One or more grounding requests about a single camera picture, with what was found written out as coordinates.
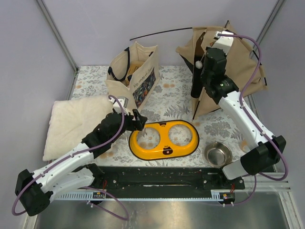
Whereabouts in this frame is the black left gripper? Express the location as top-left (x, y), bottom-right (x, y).
top-left (110, 109), bottom-right (147, 144)

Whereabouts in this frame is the beige pet tent fabric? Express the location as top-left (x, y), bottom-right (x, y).
top-left (176, 21), bottom-right (257, 118)

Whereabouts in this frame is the black tent pole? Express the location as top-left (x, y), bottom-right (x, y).
top-left (226, 37), bottom-right (267, 94)
top-left (129, 27), bottom-right (193, 41)

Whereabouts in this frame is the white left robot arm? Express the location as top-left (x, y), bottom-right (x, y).
top-left (15, 109), bottom-right (147, 216)

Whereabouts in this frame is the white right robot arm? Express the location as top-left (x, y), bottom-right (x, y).
top-left (200, 31), bottom-right (286, 189)

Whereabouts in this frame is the stainless steel pet bowl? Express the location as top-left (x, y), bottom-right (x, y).
top-left (204, 142), bottom-right (233, 168)

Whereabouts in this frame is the cream canvas tote bag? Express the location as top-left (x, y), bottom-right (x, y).
top-left (105, 42), bottom-right (160, 111)

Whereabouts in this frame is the brown cardboard box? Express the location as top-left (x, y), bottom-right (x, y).
top-left (125, 61), bottom-right (144, 85)

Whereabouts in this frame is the white fluffy cushion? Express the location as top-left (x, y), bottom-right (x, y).
top-left (42, 95), bottom-right (112, 161)

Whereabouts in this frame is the white pompom toy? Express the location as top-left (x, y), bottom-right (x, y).
top-left (195, 60), bottom-right (203, 69)

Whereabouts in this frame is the pink capped bottle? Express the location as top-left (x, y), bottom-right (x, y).
top-left (240, 140), bottom-right (250, 153)

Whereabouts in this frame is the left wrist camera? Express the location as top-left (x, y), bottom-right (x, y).
top-left (108, 95), bottom-right (129, 109)

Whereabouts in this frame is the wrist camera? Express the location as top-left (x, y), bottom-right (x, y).
top-left (211, 31), bottom-right (234, 55)
top-left (108, 95), bottom-right (129, 109)

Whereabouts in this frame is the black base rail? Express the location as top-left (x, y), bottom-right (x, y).
top-left (86, 164), bottom-right (245, 193)

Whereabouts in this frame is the white slotted cable duct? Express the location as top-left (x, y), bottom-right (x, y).
top-left (56, 189), bottom-right (235, 203)

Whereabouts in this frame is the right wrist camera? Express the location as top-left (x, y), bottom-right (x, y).
top-left (211, 31), bottom-right (234, 55)

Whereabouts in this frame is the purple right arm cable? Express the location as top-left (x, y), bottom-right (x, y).
top-left (218, 33), bottom-right (289, 206)

